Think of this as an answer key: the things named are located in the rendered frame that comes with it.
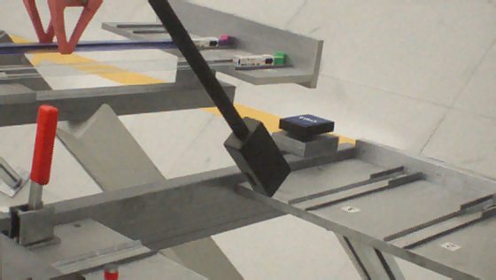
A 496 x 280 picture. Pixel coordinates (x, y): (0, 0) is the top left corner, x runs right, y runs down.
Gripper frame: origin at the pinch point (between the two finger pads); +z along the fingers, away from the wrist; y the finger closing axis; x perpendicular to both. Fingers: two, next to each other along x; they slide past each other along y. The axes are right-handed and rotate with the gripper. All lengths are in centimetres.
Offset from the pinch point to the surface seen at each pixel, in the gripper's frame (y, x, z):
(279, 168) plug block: 58, -20, -6
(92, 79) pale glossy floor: -126, 90, 42
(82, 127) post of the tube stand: 1.6, 3.7, 10.5
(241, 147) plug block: 58, -23, -8
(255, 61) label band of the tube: 11.1, 22.9, 0.8
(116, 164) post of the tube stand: 2.4, 8.8, 15.9
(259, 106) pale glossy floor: -63, 99, 34
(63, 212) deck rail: 32.3, -17.7, 6.6
